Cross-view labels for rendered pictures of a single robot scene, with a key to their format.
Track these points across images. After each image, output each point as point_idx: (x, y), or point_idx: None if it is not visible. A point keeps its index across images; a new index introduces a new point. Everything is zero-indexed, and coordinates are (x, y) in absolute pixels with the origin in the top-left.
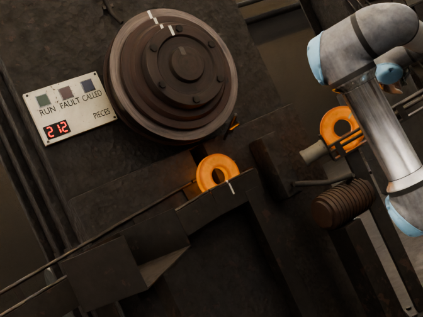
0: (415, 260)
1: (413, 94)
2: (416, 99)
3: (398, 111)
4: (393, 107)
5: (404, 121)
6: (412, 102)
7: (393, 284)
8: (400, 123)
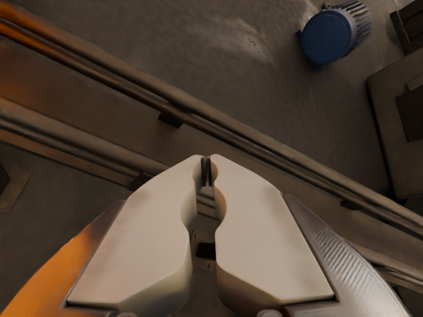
0: (127, 55)
1: (265, 144)
2: (254, 151)
3: (138, 180)
4: (136, 163)
5: (129, 190)
6: (207, 202)
7: (60, 69)
8: (110, 182)
